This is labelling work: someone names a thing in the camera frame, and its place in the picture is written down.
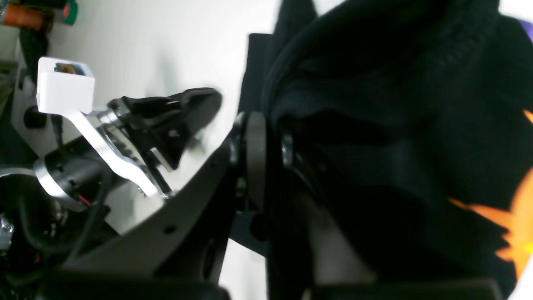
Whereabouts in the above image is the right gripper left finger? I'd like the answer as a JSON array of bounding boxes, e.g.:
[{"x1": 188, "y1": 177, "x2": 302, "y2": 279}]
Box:
[{"x1": 64, "y1": 112, "x2": 267, "y2": 283}]

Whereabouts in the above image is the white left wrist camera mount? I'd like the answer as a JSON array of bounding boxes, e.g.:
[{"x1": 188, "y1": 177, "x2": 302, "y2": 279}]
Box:
[{"x1": 36, "y1": 56, "x2": 171, "y2": 199}]

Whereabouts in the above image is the black T-shirt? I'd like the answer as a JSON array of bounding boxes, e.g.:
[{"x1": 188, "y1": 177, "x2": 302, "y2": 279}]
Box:
[{"x1": 239, "y1": 0, "x2": 532, "y2": 300}]

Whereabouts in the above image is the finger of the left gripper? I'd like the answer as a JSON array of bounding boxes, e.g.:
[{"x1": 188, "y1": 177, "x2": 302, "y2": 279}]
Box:
[{"x1": 109, "y1": 87, "x2": 222, "y2": 170}]

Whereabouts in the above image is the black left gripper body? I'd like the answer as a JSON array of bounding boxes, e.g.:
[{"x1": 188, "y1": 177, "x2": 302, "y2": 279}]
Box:
[{"x1": 34, "y1": 106, "x2": 175, "y2": 211}]

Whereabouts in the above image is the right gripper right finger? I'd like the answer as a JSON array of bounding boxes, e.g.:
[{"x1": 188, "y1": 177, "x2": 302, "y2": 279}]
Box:
[{"x1": 266, "y1": 125, "x2": 375, "y2": 300}]

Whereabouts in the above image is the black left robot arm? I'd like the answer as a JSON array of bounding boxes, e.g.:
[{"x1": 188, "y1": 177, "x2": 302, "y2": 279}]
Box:
[{"x1": 1, "y1": 88, "x2": 222, "y2": 288}]

